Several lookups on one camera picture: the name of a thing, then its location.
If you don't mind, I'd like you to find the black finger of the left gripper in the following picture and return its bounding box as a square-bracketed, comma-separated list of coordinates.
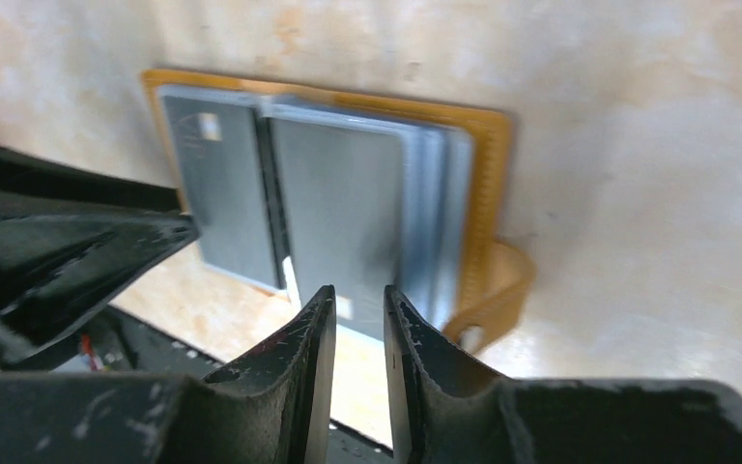
[0, 146, 199, 368]

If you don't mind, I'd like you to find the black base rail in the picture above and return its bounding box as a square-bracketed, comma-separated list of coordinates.
[50, 306, 398, 464]

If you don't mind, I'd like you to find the yellow leather card holder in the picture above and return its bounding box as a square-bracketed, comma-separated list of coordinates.
[141, 69, 535, 353]

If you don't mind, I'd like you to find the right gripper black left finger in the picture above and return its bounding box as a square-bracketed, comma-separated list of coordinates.
[202, 285, 336, 463]

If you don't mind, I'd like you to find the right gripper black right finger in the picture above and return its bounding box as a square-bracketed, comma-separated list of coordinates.
[384, 285, 516, 463]

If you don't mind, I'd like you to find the black credit card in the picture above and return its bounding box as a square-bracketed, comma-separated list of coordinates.
[156, 84, 285, 291]
[271, 104, 414, 339]

